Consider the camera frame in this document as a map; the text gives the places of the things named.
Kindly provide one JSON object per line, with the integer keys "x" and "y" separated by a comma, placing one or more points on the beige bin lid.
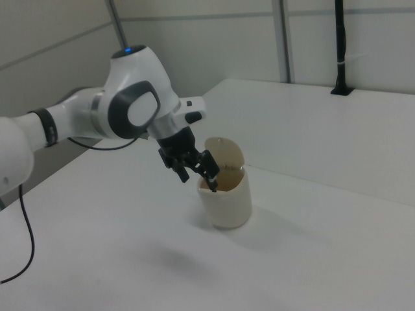
{"x": 228, "y": 154}

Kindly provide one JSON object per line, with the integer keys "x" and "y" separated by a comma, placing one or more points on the small white bin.
{"x": 227, "y": 204}

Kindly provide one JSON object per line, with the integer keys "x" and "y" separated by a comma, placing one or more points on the grey metal partition post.
{"x": 117, "y": 22}
{"x": 285, "y": 39}

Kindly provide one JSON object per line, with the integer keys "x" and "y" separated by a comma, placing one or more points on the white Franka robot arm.
{"x": 133, "y": 94}

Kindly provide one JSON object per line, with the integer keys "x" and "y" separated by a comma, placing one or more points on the black pole with base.
{"x": 340, "y": 39}

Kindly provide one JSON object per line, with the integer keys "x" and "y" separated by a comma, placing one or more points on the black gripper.
{"x": 176, "y": 144}

